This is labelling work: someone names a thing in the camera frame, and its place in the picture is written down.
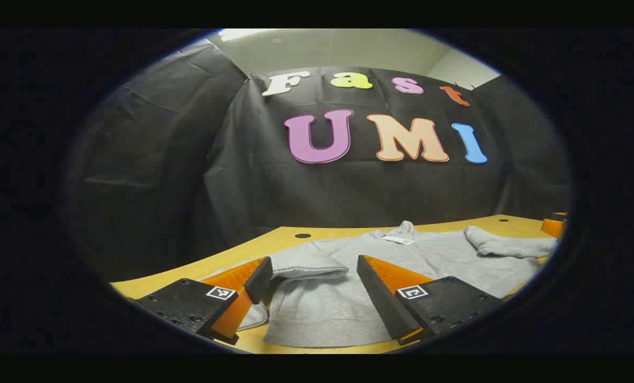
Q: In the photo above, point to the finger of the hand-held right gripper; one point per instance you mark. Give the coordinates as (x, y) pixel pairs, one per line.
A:
(559, 216)
(552, 227)

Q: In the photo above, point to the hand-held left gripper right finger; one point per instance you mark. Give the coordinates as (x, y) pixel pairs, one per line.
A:
(378, 295)

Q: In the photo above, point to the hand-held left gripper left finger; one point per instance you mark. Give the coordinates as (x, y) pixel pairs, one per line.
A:
(261, 279)

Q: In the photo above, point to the grey sweatshirt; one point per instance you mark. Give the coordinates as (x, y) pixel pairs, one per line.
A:
(327, 303)

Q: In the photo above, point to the black backdrop cloth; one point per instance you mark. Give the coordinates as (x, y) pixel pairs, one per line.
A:
(242, 186)

